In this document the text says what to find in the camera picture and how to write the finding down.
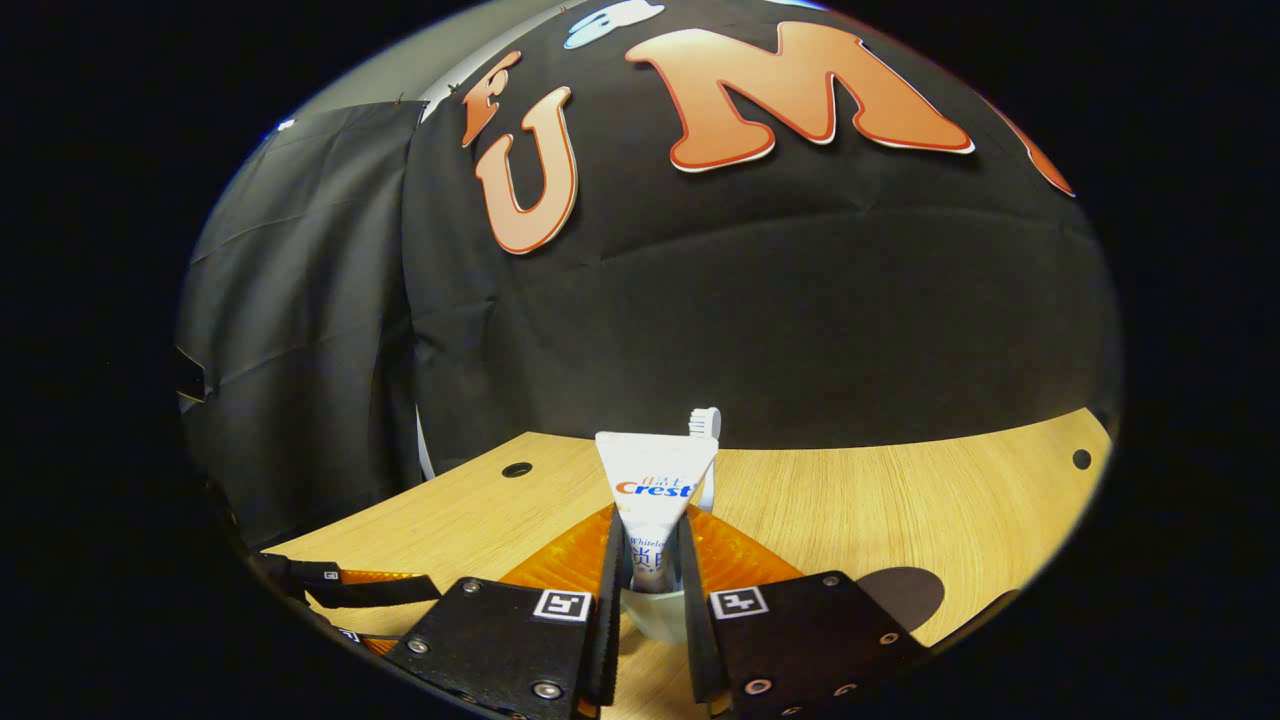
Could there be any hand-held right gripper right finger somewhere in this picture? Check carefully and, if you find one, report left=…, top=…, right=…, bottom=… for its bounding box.
left=678, top=505, right=931, bottom=720

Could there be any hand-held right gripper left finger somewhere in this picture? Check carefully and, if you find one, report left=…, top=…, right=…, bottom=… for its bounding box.
left=385, top=503, right=626, bottom=720

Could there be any pale blue cup wooden handle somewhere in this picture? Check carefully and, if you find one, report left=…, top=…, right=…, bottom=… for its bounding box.
left=618, top=575, right=693, bottom=644

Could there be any white toothpaste tube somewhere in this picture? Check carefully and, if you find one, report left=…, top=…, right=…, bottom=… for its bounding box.
left=594, top=431, right=720, bottom=594

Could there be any dark brown round coaster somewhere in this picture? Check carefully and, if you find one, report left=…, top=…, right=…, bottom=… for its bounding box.
left=855, top=566, right=946, bottom=633

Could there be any white toothbrush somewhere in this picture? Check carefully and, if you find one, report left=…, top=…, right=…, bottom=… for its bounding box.
left=688, top=406, right=723, bottom=513

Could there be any black backdrop cloth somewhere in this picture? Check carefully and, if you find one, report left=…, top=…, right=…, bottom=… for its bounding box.
left=175, top=0, right=1123, bottom=551

